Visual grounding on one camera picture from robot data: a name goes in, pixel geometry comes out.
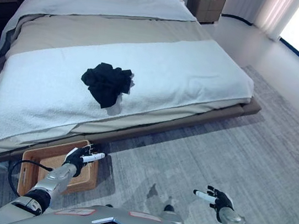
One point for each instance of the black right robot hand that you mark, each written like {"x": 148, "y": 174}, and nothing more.
{"x": 224, "y": 202}

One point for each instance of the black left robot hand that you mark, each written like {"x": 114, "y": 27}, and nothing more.
{"x": 73, "y": 161}

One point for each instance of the black clothes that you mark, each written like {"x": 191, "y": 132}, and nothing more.
{"x": 106, "y": 83}

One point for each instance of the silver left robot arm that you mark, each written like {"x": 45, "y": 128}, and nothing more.
{"x": 50, "y": 180}

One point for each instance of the woven wicker basket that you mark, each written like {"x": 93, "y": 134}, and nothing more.
{"x": 84, "y": 176}

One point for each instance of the bed with white blanket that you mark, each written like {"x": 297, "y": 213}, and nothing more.
{"x": 107, "y": 33}

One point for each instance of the light folded bed sheet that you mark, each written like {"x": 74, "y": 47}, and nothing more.
{"x": 111, "y": 3}

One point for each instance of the grey striped rug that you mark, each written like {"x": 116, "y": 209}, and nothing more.
{"x": 243, "y": 158}

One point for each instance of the silver right robot leg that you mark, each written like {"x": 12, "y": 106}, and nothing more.
{"x": 172, "y": 217}

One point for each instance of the white terry blanket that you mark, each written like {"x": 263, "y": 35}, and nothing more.
{"x": 171, "y": 73}

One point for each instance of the white sheer curtain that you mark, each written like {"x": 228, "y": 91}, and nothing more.
{"x": 274, "y": 15}

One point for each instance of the brown wooden nightstand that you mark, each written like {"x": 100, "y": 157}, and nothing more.
{"x": 206, "y": 7}

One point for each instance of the brown wooden bed frame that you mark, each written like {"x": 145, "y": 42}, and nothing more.
{"x": 250, "y": 108}

